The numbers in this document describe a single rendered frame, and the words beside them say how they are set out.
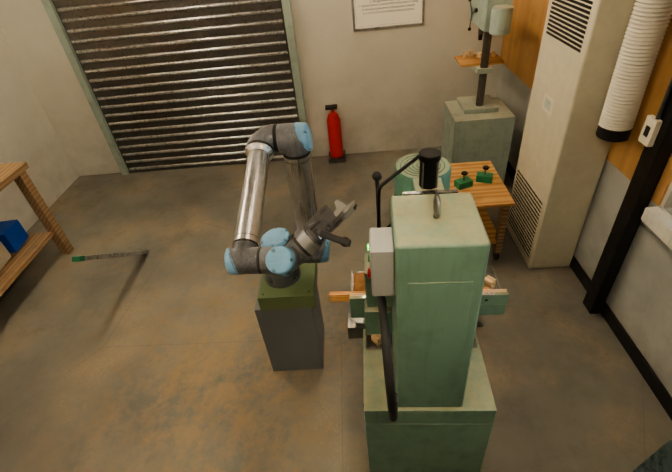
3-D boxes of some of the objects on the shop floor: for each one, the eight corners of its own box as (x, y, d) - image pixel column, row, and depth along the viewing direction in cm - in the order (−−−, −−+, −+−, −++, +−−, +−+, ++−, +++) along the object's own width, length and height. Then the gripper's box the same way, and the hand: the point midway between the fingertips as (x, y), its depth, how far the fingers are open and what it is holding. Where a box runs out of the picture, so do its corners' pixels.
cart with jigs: (481, 215, 347) (492, 147, 308) (503, 262, 301) (518, 188, 263) (403, 221, 351) (403, 153, 313) (412, 267, 306) (414, 195, 267)
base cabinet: (450, 384, 230) (462, 296, 187) (473, 504, 184) (495, 424, 141) (369, 384, 234) (363, 299, 192) (371, 502, 188) (364, 424, 145)
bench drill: (487, 163, 413) (513, -17, 319) (506, 197, 364) (545, -3, 269) (438, 166, 416) (450, -11, 322) (451, 201, 367) (470, 4, 272)
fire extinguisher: (345, 154, 456) (340, 101, 420) (345, 162, 440) (341, 108, 404) (329, 155, 457) (323, 102, 421) (329, 163, 441) (322, 110, 405)
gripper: (298, 225, 140) (341, 185, 140) (307, 228, 160) (345, 193, 159) (315, 244, 139) (358, 204, 139) (322, 244, 159) (360, 209, 158)
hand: (357, 203), depth 149 cm, fingers open, 14 cm apart
